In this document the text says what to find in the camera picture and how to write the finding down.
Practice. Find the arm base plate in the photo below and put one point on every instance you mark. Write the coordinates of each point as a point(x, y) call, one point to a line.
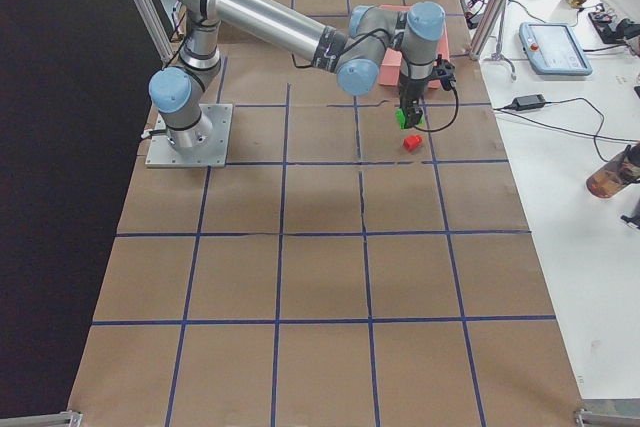
point(205, 144)

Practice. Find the blue teach pendant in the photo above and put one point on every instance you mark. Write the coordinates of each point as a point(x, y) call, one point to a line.
point(553, 49)

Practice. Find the brown paper table cover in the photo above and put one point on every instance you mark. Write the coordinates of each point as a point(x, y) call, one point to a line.
point(326, 276)

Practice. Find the red toy block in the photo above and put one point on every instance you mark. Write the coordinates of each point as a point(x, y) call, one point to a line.
point(412, 142)

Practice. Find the green toy block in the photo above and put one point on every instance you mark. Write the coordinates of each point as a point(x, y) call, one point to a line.
point(408, 118)

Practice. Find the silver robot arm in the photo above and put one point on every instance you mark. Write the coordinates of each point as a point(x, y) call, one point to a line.
point(354, 57)

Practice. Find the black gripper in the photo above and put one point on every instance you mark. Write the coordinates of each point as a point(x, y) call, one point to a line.
point(411, 91)

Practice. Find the black power adapter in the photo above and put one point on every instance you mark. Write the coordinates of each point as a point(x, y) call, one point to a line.
point(528, 102)

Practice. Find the amber drink bottle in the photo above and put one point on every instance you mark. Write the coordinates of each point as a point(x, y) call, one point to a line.
point(618, 173)

